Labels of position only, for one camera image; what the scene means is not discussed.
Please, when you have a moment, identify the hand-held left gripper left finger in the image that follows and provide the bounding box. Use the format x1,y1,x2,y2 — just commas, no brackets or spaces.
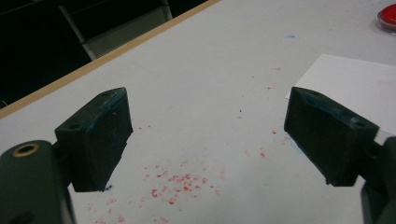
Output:
0,87,134,224

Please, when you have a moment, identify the red round ink pad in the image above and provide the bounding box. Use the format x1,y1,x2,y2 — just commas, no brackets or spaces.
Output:
375,3,396,32

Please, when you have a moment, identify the grey chair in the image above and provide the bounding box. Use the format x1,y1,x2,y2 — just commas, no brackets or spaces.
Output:
57,0,174,62

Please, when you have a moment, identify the white paper sheet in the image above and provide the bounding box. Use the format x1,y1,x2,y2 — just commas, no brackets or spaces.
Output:
285,53,396,136

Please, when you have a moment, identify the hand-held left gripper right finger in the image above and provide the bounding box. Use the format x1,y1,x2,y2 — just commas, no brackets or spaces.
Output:
283,86,396,224

